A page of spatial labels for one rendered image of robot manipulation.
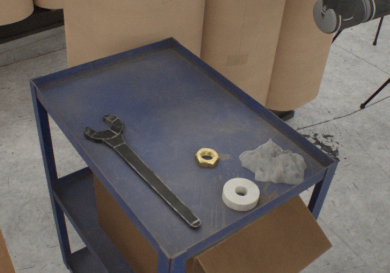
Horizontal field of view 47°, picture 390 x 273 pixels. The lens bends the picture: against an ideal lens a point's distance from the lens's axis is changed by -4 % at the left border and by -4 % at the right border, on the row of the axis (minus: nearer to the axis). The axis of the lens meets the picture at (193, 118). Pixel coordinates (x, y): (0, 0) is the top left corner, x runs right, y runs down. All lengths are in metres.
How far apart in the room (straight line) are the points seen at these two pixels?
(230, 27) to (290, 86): 0.63
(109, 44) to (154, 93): 0.35
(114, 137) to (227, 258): 0.36
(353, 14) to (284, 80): 0.89
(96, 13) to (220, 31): 0.51
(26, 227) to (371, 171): 1.67
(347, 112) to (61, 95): 1.97
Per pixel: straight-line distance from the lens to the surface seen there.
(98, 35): 1.50
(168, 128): 1.08
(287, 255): 1.00
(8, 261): 1.22
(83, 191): 1.44
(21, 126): 2.54
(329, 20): 1.39
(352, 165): 2.47
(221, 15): 1.72
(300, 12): 2.07
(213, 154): 1.00
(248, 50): 1.83
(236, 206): 0.91
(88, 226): 1.35
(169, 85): 1.22
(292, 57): 2.17
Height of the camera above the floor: 1.56
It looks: 38 degrees down
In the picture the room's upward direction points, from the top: 5 degrees clockwise
